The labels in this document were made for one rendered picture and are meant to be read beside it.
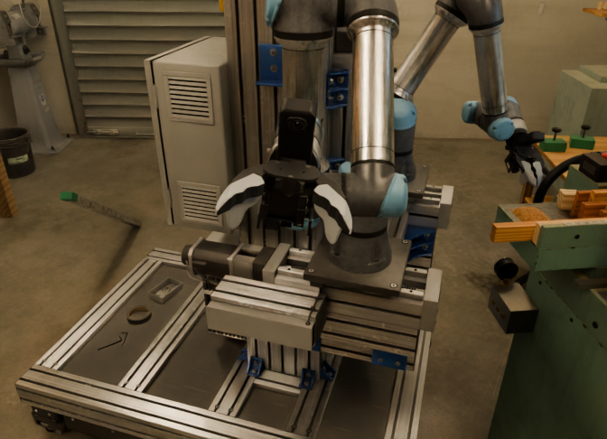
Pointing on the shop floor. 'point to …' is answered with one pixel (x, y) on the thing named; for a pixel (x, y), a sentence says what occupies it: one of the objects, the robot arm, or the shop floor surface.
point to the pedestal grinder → (28, 75)
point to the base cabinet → (553, 376)
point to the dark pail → (16, 152)
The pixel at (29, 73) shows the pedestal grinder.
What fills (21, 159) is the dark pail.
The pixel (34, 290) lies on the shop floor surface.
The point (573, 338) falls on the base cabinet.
